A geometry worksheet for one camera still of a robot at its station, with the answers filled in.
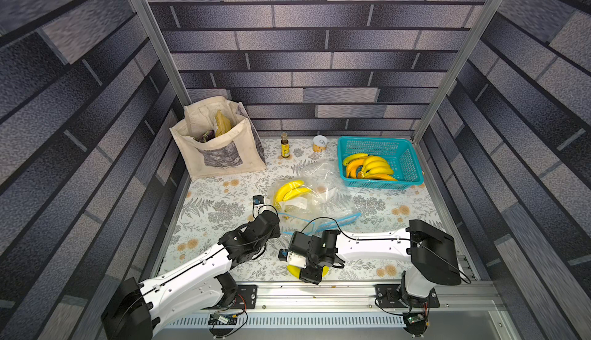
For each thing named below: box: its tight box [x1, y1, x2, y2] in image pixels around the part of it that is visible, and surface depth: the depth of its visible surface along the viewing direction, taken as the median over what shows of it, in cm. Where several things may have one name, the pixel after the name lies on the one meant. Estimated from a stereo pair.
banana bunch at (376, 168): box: [357, 155, 398, 182], surface depth 102 cm
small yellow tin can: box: [312, 135, 328, 154], surface depth 115 cm
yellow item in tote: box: [214, 109, 232, 138], surface depth 97 cm
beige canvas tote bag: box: [169, 96, 267, 180], surface depth 97 cm
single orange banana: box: [345, 159, 365, 179], surface depth 105 cm
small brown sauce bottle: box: [280, 132, 291, 158], surface depth 109 cm
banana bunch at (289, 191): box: [273, 180, 312, 210], surface depth 94 cm
